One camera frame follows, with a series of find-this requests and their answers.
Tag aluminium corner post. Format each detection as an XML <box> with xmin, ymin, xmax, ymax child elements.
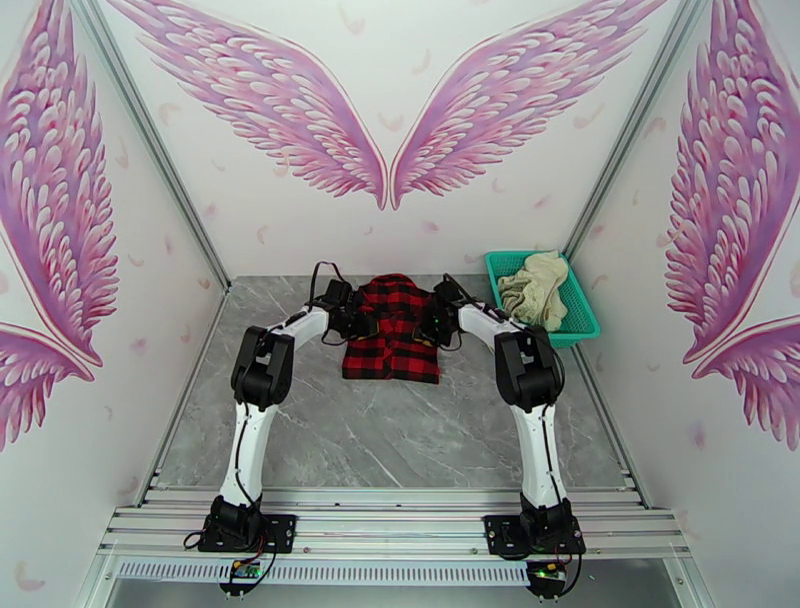
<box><xmin>562</xmin><ymin>0</ymin><xmax>714</xmax><ymax>264</ymax></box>
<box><xmin>68</xmin><ymin>0</ymin><xmax>233</xmax><ymax>290</ymax></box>

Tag cream shorts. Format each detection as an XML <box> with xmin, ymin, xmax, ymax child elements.
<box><xmin>496</xmin><ymin>249</ymin><xmax>571</xmax><ymax>333</ymax></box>

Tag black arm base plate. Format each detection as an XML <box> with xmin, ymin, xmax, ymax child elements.
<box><xmin>484</xmin><ymin>513</ymin><xmax>587</xmax><ymax>556</ymax></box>
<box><xmin>198</xmin><ymin>513</ymin><xmax>298</xmax><ymax>554</ymax></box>

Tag teal plastic basket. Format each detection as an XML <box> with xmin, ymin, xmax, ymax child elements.
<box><xmin>484</xmin><ymin>251</ymin><xmax>602</xmax><ymax>349</ymax></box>

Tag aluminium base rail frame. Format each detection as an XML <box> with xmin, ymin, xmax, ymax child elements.
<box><xmin>96</xmin><ymin>487</ymin><xmax>692</xmax><ymax>561</ymax></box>

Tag red black plaid shirt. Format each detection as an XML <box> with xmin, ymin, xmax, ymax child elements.
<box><xmin>341</xmin><ymin>272</ymin><xmax>442</xmax><ymax>384</ymax></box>

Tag white slotted cable duct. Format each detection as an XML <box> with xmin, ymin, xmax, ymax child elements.
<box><xmin>117</xmin><ymin>560</ymin><xmax>531</xmax><ymax>587</ymax></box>

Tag small circuit board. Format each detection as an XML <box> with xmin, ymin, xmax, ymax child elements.
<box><xmin>218</xmin><ymin>560</ymin><xmax>264</xmax><ymax>595</ymax></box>
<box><xmin>527</xmin><ymin>560</ymin><xmax>573</xmax><ymax>592</ymax></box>

